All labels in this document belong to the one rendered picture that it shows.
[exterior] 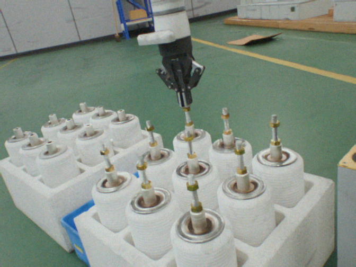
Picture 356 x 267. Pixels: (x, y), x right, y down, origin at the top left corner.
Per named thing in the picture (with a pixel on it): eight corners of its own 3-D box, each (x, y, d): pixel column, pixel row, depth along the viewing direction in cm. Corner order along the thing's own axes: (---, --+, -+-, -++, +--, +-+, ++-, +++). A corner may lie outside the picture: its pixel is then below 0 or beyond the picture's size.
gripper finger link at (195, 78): (196, 66, 68) (184, 86, 72) (202, 72, 68) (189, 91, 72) (202, 63, 70) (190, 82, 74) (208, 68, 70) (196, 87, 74)
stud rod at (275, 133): (277, 149, 63) (275, 114, 60) (279, 151, 62) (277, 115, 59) (273, 150, 63) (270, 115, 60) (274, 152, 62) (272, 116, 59)
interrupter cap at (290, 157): (283, 146, 67) (283, 143, 67) (305, 161, 60) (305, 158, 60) (250, 156, 66) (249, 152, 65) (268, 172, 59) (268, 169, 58)
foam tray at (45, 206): (108, 157, 136) (96, 118, 129) (171, 180, 109) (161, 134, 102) (16, 206, 112) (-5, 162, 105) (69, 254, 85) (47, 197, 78)
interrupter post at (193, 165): (193, 175, 62) (190, 161, 61) (186, 171, 64) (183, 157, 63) (202, 170, 63) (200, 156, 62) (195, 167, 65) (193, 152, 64)
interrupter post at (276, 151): (278, 154, 64) (277, 140, 63) (285, 159, 62) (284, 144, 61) (268, 157, 64) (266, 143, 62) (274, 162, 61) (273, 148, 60)
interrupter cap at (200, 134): (171, 136, 81) (171, 134, 81) (197, 128, 84) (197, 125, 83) (184, 147, 75) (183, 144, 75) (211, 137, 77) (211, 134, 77)
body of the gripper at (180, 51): (198, 29, 70) (204, 71, 73) (168, 33, 75) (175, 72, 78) (179, 36, 64) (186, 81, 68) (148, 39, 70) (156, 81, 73)
